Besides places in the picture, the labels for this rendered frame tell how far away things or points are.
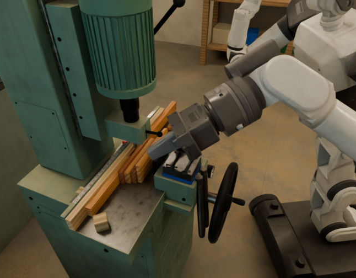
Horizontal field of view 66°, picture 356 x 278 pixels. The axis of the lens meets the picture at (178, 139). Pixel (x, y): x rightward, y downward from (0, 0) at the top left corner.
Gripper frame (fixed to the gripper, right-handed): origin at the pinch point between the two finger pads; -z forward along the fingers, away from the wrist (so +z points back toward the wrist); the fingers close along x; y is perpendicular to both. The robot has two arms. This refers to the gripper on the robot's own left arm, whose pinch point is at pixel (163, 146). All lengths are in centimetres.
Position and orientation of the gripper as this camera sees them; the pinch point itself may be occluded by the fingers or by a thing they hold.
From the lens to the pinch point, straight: 50.5
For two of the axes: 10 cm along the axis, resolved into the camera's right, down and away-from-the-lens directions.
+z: 8.6, -5.0, -0.6
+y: -4.6, -7.2, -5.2
